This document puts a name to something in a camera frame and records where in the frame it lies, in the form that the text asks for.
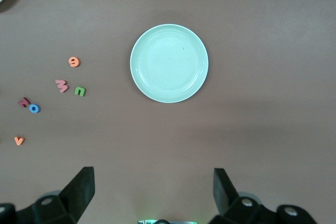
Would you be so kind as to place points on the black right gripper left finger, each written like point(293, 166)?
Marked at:
point(78, 190)

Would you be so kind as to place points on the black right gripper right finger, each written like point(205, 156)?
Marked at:
point(225, 195)

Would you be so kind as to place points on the green foam letter n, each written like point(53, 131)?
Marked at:
point(80, 89)

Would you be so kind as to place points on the pink foam letter m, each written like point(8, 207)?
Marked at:
point(62, 86)

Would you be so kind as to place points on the orange foam letter e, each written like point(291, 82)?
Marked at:
point(74, 65)

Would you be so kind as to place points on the orange foam letter v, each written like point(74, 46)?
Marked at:
point(19, 142)

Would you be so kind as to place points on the blue foam letter o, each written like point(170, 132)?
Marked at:
point(38, 109)

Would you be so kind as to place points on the green plate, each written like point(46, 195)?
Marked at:
point(169, 64)

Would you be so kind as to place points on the brown table mat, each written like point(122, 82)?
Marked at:
point(236, 51)

